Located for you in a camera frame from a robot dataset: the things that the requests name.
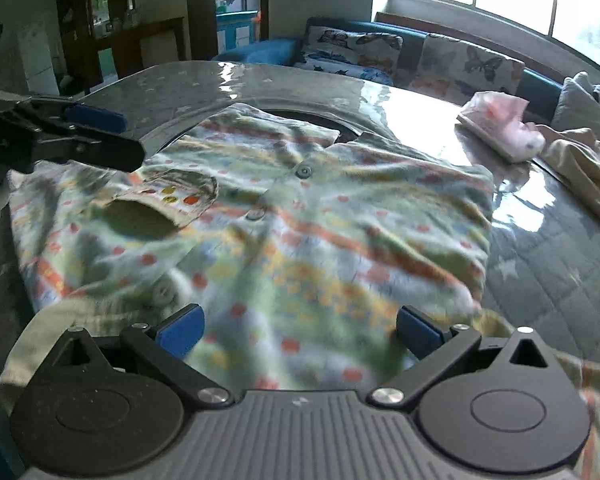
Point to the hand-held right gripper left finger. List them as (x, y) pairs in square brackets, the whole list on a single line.
[(182, 332)]

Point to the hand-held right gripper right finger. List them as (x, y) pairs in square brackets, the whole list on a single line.
[(415, 332)]

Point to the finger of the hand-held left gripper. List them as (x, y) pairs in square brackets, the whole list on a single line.
[(100, 117), (110, 152)]

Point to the striped dotted pastel shirt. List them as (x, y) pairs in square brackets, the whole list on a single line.
[(305, 240)]

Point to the olive green garment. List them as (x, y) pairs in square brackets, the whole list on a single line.
[(30, 340)]

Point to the dark wooden cabinet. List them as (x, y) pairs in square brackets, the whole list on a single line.
[(125, 45)]

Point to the turquoise and white cabinet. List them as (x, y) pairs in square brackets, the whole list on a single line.
[(235, 30)]

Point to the blue sofa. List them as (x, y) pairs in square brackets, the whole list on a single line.
[(260, 52)]

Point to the round black induction cooker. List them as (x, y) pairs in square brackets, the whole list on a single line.
[(300, 114)]

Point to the pink tissue packet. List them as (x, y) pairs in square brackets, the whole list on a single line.
[(495, 120)]

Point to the beige cloth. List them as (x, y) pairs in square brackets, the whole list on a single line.
[(585, 165)]

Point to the small butterfly print cushion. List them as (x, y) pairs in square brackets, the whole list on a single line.
[(360, 42), (340, 67)]

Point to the large butterfly print cushion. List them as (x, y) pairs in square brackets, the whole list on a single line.
[(460, 65)]

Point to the grey pillow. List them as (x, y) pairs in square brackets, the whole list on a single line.
[(580, 105)]

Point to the dark wooden door frame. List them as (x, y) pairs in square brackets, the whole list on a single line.
[(264, 0)]

